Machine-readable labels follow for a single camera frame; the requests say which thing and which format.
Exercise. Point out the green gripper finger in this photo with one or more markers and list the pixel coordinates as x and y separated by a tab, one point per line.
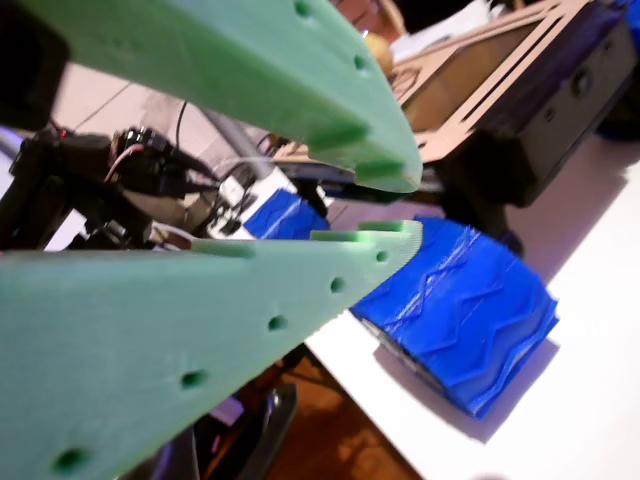
125	325
225	60

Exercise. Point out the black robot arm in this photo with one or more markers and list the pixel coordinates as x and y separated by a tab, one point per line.
100	170

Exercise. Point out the blue treaded rover wheel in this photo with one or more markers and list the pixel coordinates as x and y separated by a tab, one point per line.
465	320
280	215

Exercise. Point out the wooden top rover body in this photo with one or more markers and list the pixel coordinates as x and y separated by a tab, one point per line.
525	90

